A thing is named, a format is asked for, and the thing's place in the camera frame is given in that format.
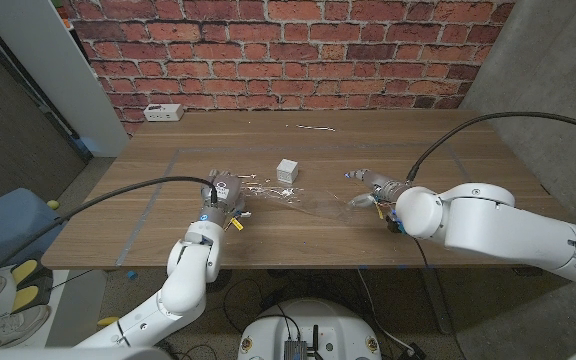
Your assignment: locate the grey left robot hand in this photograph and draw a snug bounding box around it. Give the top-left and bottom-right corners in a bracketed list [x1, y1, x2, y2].
[198, 168, 253, 231]

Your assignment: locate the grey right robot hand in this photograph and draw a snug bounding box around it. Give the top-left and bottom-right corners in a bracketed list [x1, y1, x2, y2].
[343, 168, 412, 211]

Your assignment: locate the clear cellophane sheet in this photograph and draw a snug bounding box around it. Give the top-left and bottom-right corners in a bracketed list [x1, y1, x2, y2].
[237, 123, 369, 224]

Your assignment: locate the small white box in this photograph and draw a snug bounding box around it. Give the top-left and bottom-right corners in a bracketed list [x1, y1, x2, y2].
[275, 158, 300, 185]

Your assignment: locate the small silver electronics box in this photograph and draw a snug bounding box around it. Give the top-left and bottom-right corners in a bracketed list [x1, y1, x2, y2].
[282, 339, 309, 360]

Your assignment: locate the white power strip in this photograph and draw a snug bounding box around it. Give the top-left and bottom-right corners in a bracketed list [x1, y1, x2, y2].
[142, 103, 185, 123]

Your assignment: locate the grey table leg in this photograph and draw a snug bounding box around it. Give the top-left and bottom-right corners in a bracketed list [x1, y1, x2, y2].
[420, 269, 454, 335]

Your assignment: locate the white robot torso base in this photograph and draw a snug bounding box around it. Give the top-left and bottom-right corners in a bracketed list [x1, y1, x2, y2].
[237, 298, 383, 360]

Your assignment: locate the red brick printed backdrop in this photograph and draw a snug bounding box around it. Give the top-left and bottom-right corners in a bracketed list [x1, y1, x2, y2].
[60, 0, 517, 136]

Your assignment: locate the black item with yellow pads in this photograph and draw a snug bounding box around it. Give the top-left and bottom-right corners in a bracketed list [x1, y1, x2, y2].
[10, 258, 54, 314]

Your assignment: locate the white partition panel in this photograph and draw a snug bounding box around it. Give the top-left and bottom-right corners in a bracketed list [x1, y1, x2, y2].
[0, 0, 130, 159]

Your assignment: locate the blue grey container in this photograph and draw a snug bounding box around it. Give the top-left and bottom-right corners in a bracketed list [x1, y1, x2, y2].
[0, 187, 69, 274]

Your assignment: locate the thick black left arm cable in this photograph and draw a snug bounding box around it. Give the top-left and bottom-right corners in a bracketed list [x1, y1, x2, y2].
[0, 174, 219, 296]

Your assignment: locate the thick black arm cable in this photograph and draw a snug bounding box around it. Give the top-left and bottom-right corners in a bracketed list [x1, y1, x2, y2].
[0, 174, 219, 296]
[405, 111, 576, 184]

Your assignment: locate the white floor cable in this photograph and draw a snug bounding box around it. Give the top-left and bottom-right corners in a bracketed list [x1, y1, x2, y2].
[356, 269, 415, 352]

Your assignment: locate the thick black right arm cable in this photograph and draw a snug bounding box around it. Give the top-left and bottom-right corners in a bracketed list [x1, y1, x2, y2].
[405, 111, 576, 184]

